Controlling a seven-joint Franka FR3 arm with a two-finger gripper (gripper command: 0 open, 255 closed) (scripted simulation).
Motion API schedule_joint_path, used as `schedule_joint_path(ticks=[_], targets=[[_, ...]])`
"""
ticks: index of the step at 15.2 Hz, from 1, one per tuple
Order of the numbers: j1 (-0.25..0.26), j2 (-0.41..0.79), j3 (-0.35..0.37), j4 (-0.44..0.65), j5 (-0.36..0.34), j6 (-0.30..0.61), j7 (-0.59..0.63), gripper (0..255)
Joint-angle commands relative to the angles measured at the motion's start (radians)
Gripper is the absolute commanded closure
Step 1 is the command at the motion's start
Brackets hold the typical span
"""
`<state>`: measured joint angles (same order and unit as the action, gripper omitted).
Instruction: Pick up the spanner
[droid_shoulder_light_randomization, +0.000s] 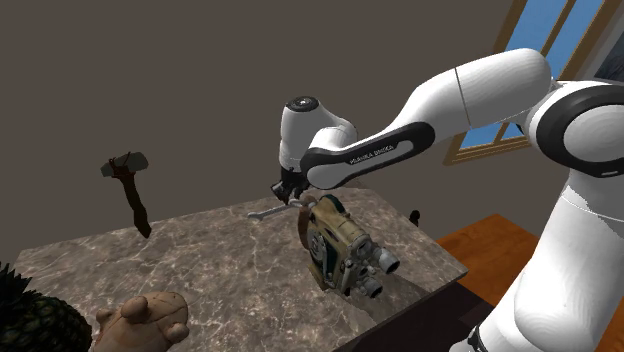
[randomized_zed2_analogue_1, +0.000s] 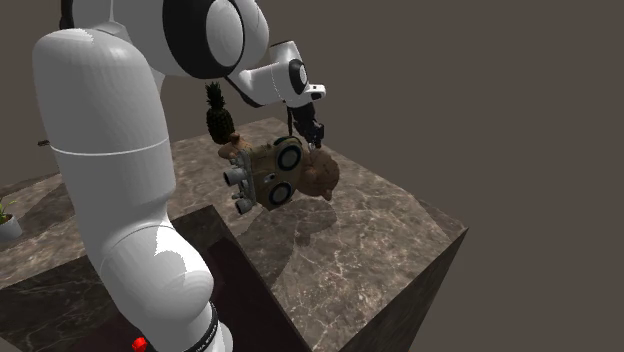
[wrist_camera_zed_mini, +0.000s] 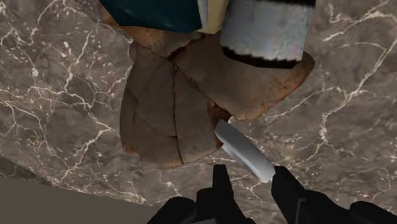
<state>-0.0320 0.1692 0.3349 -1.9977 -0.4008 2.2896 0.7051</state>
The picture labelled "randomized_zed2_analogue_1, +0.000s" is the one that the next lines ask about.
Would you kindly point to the tan toy figure with goggles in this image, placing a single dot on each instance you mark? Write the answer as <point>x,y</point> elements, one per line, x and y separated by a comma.
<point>273,170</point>

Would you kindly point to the dark robot stand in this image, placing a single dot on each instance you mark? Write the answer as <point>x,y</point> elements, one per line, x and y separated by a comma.
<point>256,312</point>

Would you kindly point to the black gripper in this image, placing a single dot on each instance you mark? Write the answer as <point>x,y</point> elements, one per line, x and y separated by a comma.
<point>307,122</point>

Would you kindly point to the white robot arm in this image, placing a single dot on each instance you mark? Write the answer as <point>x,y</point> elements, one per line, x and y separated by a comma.
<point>102,126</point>

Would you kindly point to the potted plant in white pot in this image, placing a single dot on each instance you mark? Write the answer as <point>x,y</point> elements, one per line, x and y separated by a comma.
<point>8,228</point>

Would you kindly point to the pineapple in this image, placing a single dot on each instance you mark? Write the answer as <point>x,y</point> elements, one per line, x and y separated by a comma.
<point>219,122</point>

